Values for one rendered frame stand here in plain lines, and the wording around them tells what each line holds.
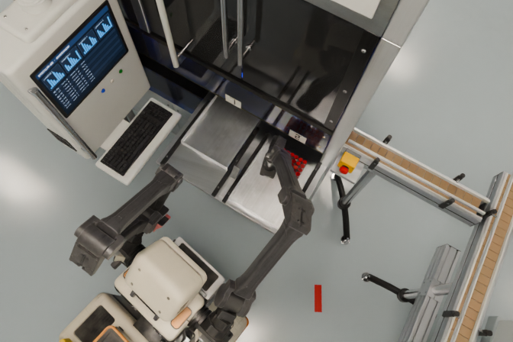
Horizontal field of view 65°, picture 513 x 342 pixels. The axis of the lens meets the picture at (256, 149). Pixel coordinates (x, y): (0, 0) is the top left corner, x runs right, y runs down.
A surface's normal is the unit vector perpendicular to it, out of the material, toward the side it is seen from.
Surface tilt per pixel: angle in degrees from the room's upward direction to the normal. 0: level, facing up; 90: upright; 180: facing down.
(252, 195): 0
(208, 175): 0
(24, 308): 0
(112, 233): 50
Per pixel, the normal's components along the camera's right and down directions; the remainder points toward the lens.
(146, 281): -0.46, 0.25
